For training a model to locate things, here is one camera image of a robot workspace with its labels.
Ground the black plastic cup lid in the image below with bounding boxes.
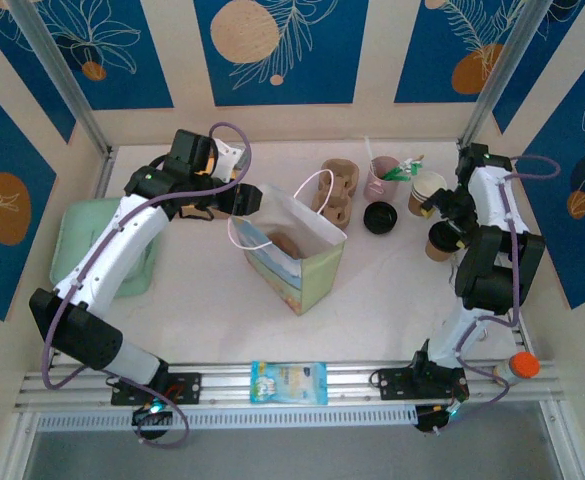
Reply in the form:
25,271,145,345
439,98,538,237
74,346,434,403
429,221,462,250

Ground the brown paper coffee cup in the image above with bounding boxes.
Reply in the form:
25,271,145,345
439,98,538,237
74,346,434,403
425,238,456,263

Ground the pulp cup carrier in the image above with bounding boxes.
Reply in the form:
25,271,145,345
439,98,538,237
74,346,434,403
263,230,307,262

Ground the sky print paper gift bag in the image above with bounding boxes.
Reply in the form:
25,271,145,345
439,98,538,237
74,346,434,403
227,169,349,317

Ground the stack of brown paper cups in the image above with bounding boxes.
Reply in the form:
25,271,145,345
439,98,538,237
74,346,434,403
407,171,448,217

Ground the yellow napkin stack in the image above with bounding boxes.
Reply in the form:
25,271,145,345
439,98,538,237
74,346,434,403
191,154,234,182

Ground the stack of black cup lids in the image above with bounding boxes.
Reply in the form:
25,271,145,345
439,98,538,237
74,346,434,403
363,201,398,235

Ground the green wrapped straws bundle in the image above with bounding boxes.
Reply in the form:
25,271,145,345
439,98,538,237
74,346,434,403
381,154,426,182

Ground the pink cup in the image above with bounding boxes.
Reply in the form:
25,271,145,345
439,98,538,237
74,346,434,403
363,155,401,199

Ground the stack of pulp cup carriers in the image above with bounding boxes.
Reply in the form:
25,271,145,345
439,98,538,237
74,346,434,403
311,158,361,226

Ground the mint green zip pouch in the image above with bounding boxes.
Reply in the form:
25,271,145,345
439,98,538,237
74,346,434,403
50,197,162,300

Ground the orange capped bottle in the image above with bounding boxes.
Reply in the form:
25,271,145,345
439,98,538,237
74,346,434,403
493,351,542,388

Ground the black controller board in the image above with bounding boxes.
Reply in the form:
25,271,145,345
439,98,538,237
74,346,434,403
414,403,461,435
130,403,174,441

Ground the blue wet wipes packet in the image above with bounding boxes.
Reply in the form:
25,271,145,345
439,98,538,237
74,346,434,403
249,360,329,405

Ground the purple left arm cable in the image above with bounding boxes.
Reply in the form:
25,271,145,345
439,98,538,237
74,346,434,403
41,122,251,449

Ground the blue floral wall panel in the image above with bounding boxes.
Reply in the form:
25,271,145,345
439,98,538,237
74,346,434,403
491,0,585,135
0,69,59,322
46,0,176,112
394,0,528,105
0,12,77,145
514,37,585,311
193,0,371,107

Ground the aluminium side rail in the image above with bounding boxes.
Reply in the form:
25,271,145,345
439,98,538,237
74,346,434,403
459,142,536,361

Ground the aluminium frame post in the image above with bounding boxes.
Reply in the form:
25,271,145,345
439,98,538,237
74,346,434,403
9,0,113,157
457,0,556,151

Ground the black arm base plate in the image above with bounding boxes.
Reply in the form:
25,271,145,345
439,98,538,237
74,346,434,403
110,372,203,406
371,367,471,401

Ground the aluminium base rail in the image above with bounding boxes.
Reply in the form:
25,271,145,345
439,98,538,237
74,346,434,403
14,360,561,409

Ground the slotted grey cable duct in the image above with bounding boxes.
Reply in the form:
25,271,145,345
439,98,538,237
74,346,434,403
34,403,419,432

